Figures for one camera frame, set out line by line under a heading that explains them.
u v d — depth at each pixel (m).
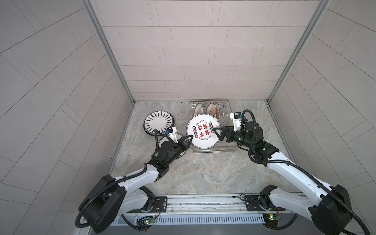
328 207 0.37
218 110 0.92
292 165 0.48
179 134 0.95
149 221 0.65
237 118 0.66
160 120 1.03
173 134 0.72
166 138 0.70
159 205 0.71
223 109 1.11
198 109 1.00
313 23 0.76
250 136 0.55
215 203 0.73
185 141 0.69
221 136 0.65
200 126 0.78
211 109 0.99
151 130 0.96
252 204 0.71
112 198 0.40
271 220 0.68
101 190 0.39
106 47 0.85
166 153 0.60
